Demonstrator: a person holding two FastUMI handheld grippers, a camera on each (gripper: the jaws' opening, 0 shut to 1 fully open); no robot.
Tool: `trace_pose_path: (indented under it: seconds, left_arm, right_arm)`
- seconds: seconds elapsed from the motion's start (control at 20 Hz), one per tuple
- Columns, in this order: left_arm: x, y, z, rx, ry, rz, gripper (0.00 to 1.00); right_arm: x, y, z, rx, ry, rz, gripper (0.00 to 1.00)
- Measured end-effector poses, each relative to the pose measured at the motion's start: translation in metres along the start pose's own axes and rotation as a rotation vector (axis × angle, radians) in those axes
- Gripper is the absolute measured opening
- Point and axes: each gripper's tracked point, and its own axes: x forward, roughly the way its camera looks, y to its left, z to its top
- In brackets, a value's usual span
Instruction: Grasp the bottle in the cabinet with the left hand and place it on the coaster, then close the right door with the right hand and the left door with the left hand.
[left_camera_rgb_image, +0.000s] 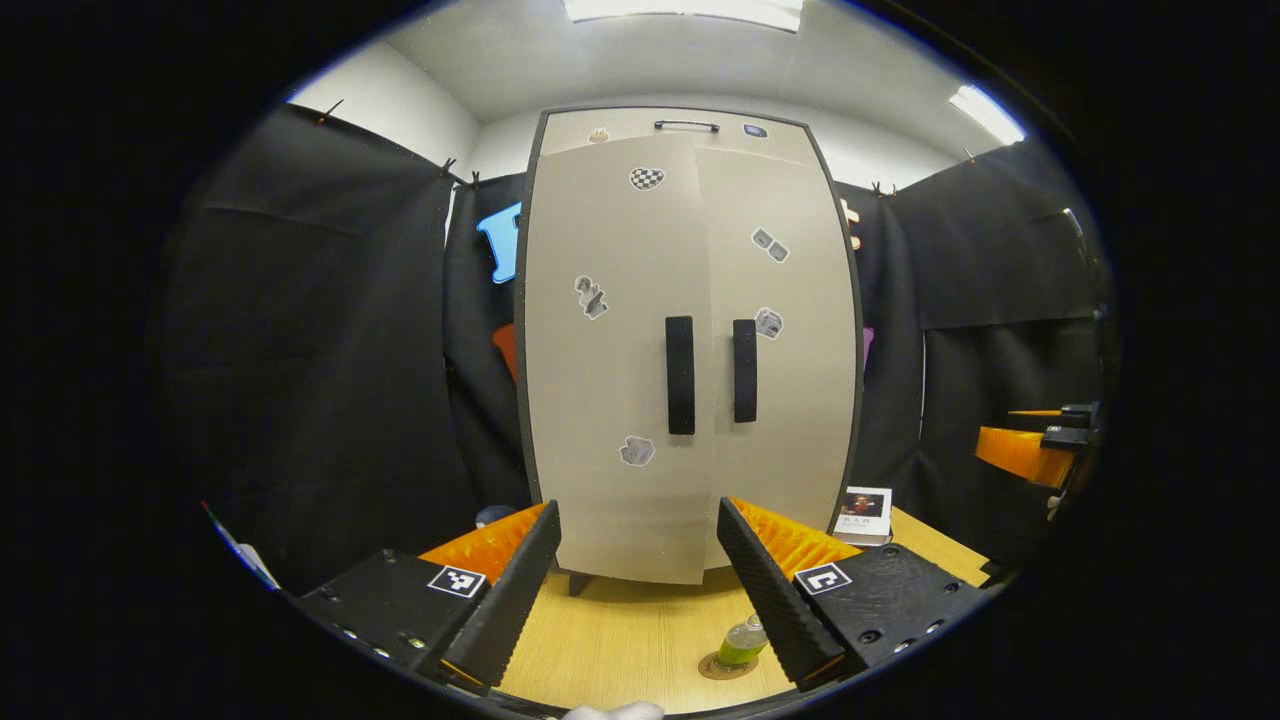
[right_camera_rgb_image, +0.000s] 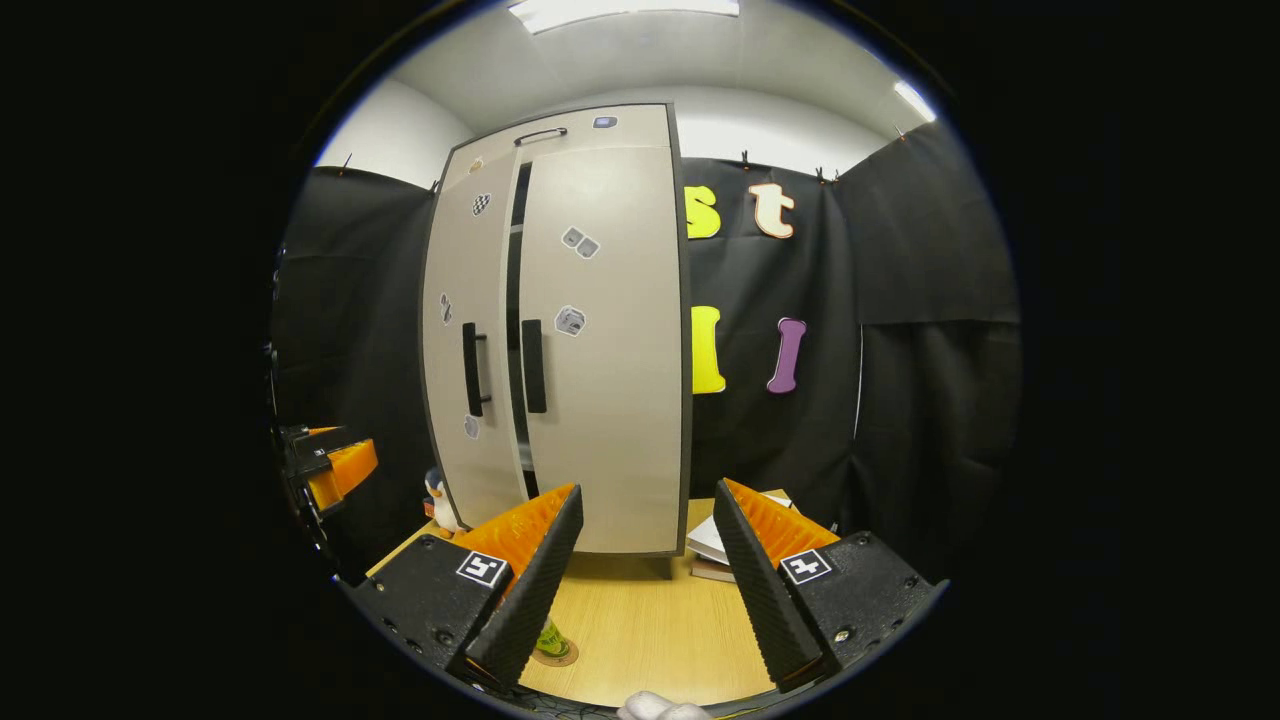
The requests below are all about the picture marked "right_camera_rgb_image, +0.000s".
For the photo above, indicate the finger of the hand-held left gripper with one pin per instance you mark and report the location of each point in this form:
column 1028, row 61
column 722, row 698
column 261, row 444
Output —
column 322, row 433
column 345, row 470

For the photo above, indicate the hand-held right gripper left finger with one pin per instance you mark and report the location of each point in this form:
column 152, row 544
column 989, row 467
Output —
column 535, row 590

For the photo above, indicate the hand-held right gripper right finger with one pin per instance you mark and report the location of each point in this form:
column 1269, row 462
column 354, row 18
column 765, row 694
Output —
column 760, row 590

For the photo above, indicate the green label plastic bottle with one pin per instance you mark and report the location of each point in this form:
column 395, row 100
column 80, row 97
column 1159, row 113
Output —
column 552, row 640

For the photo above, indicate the round brown coaster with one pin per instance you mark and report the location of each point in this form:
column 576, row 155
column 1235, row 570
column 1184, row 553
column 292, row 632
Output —
column 560, row 659

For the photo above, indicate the grey cabinet door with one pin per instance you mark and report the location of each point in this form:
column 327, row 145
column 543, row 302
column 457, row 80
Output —
column 455, row 270
column 620, row 400

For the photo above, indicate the grey cabinet with shelves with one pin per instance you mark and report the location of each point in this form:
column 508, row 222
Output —
column 513, row 300

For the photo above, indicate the grey cabinet drawer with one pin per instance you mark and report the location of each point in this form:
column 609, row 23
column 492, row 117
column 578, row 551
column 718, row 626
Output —
column 580, row 135

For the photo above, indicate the brown book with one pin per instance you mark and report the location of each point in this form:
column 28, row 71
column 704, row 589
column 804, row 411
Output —
column 710, row 572

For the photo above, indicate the book with portrait cover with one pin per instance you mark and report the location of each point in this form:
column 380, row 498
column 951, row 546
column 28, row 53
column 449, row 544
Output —
column 708, row 540

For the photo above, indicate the penguin toy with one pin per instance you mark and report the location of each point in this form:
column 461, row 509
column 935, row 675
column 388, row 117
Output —
column 440, row 505

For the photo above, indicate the black backdrop cloth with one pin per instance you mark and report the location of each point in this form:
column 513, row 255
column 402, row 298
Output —
column 920, row 420

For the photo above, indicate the ceiling light panel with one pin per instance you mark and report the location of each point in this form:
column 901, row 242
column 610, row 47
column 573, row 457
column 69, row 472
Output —
column 915, row 100
column 620, row 12

